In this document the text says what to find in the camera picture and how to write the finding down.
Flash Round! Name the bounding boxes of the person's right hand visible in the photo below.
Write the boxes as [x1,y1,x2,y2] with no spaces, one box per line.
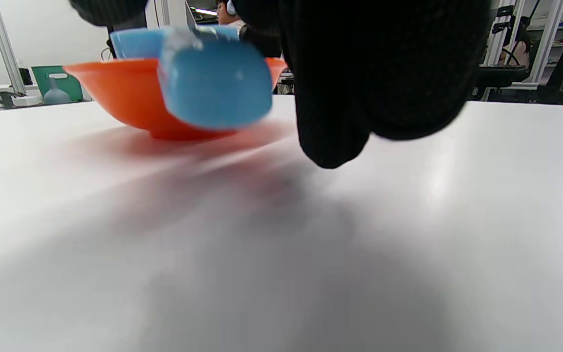
[69,0,492,169]

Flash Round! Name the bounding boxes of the blue plastic scoop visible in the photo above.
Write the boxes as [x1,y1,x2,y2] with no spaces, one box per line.
[109,25,273,130]

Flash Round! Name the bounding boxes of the black office chair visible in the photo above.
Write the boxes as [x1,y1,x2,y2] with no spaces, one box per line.
[239,24,283,58]

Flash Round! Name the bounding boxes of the orange plastic bowl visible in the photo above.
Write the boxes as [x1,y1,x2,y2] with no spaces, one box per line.
[63,58,288,141]

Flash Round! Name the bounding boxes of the light blue vase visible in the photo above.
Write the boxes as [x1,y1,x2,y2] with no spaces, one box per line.
[43,77,72,105]

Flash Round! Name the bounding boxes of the teal plastic container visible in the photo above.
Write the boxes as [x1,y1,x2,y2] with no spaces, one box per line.
[31,65,84,103]

